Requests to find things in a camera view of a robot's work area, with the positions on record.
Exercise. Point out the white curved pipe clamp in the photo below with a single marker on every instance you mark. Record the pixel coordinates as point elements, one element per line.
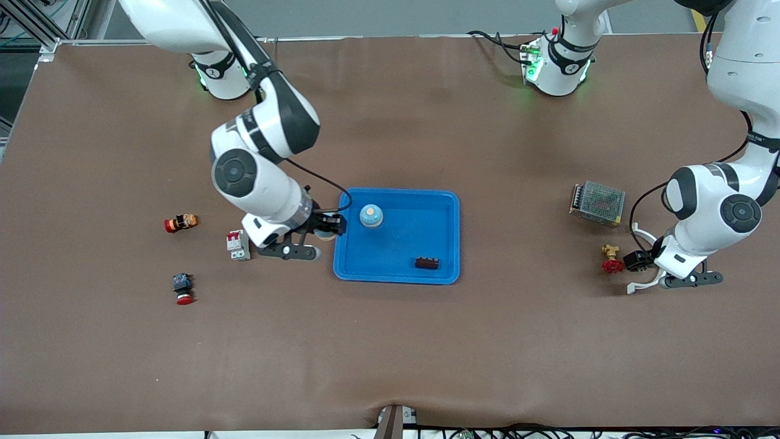
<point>637,288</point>

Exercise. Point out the blue bell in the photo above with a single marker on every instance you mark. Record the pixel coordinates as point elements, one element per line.
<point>371,215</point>
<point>327,235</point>

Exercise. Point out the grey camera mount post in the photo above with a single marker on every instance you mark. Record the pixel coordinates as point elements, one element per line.
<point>395,424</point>

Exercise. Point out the brown table mat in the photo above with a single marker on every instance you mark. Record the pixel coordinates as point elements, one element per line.
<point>390,353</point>

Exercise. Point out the blue plastic tray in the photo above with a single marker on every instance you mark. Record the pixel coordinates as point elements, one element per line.
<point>402,250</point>

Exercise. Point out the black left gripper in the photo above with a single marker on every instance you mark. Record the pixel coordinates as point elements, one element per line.
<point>638,261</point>

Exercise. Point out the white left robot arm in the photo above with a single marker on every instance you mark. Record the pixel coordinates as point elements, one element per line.
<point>701,195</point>

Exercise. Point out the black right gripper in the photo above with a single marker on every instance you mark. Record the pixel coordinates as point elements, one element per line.
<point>321,222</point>

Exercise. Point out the metal mesh power supply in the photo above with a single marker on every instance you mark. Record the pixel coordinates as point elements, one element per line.
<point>598,203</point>

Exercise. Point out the orange red push button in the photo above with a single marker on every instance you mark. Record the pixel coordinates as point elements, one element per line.
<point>180,223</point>

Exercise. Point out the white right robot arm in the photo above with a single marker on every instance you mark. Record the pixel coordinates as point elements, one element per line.
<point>268,128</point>

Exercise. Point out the white red circuit breaker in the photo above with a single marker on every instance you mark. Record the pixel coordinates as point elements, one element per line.
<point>234,247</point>

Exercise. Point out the red black emergency stop button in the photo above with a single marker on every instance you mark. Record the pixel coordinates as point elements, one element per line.
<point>183,288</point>

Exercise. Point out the dark brown relay block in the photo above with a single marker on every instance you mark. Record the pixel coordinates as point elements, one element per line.
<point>426,263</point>

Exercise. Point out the aluminium frame post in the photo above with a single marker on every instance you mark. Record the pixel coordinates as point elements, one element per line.
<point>49,46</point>

